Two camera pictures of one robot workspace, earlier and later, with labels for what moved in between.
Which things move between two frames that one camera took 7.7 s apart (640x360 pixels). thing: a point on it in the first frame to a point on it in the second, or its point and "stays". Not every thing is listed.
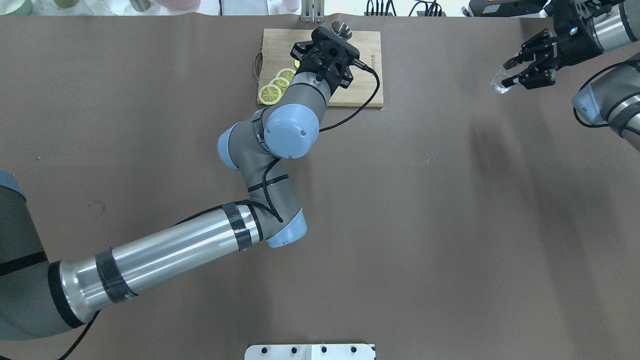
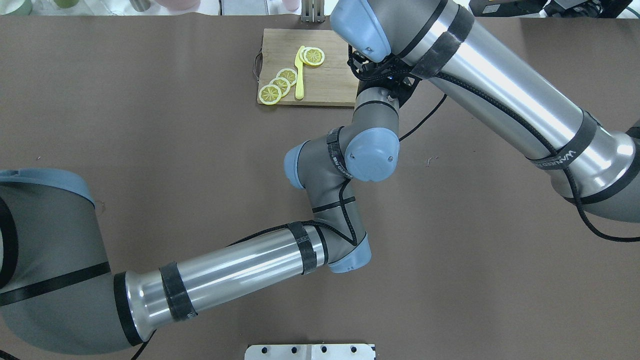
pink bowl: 178,5 stays
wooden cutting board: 275,55 stays
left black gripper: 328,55 to 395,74
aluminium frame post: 313,11 stays
